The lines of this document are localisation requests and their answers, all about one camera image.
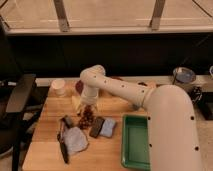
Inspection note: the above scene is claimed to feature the small metal cup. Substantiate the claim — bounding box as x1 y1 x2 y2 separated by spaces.
138 82 147 86

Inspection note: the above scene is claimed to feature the bunch of dark grapes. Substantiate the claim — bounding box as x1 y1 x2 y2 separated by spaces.
78 105 94 129

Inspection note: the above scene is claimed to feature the blue sponge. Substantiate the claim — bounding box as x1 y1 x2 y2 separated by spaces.
100 118 116 138

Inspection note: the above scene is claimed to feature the small grey black block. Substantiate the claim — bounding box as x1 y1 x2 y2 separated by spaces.
62 115 73 128

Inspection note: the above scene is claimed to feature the dark brown block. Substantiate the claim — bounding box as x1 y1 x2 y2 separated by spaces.
89 117 105 138

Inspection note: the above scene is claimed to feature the black chair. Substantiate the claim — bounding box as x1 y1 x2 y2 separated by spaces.
0 74 36 171

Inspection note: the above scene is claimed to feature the red bowl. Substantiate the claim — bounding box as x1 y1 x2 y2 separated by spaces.
111 76 123 81

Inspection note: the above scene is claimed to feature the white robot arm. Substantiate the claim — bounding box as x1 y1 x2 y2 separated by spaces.
80 65 203 171

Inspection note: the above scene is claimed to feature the metal bowl with spoon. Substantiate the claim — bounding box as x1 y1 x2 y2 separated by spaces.
172 67 196 91

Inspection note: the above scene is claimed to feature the wooden cutting board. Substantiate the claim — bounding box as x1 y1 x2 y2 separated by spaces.
23 80 146 171

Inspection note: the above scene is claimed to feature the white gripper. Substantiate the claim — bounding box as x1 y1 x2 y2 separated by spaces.
81 91 98 105

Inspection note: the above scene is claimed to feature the purple bowl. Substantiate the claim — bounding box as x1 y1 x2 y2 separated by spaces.
75 80 84 94

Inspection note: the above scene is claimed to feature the black handled knife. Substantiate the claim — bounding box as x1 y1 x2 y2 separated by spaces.
57 121 69 164

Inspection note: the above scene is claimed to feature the green tray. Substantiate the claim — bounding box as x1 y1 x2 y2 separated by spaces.
121 115 150 171

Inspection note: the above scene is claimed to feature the white cup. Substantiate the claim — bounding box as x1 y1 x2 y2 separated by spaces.
51 79 66 96

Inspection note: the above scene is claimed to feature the grey blue cloth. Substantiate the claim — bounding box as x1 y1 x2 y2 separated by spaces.
63 127 88 155

